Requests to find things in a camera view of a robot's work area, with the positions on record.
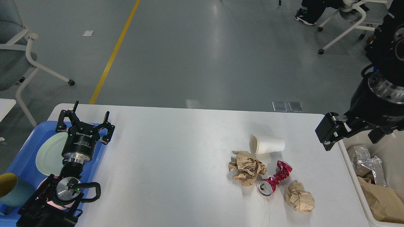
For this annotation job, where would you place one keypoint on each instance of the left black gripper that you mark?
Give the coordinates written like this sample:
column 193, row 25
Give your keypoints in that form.
column 80, row 143

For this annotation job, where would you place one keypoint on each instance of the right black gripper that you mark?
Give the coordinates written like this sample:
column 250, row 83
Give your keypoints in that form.
column 367, row 112

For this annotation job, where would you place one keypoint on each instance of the crushed clear plastic bottle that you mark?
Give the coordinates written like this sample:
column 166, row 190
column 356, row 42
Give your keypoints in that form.
column 364, row 164

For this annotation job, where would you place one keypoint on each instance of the mint green plate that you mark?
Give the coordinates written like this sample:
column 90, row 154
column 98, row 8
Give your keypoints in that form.
column 49, row 157

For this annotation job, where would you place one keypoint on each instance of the small brown paper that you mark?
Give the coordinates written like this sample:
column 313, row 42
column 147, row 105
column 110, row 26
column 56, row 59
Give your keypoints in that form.
column 298, row 198

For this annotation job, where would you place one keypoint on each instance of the white paper cup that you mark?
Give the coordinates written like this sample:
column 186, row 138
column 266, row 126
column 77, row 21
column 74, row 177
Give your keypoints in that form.
column 265, row 144

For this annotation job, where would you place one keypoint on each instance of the crushed red can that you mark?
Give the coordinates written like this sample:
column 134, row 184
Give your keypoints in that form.
column 266, row 187

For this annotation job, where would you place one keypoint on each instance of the pink mug dark inside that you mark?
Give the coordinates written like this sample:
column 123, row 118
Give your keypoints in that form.
column 60, row 194

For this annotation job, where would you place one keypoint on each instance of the brown paper ball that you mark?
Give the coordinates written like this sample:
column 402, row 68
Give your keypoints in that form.
column 247, row 167

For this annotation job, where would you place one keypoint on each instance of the brown paper bag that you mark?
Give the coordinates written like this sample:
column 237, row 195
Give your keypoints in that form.
column 384, row 203

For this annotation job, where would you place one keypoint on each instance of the teal mug yellow inside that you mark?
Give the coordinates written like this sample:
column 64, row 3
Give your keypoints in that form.
column 14, row 192

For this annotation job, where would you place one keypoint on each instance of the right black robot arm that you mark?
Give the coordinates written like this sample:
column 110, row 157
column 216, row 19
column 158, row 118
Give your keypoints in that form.
column 385, row 73

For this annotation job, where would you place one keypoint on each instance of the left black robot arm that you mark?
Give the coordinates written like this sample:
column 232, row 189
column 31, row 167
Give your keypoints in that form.
column 36, row 212

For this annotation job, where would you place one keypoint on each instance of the white waste bin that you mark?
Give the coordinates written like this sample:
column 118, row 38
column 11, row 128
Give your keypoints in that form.
column 391, row 150

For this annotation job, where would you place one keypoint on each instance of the blue plastic tray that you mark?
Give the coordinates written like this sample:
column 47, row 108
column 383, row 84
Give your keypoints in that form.
column 24, row 164

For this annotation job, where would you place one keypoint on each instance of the white side table edge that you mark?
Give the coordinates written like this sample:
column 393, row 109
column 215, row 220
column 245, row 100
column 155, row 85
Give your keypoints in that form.
column 5, row 107

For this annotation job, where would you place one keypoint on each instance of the grey office chair left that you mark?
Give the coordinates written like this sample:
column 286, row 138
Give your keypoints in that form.
column 18, row 63

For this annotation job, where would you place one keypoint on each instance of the grey office chair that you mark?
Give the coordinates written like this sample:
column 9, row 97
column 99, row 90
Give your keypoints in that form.
column 18, row 63
column 363, row 15

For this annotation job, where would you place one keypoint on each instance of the person in dark trousers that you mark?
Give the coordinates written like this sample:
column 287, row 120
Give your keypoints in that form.
column 311, row 10

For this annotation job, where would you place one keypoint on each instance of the grey office chair right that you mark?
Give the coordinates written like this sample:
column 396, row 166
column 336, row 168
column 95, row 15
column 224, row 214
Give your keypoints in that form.
column 363, row 15

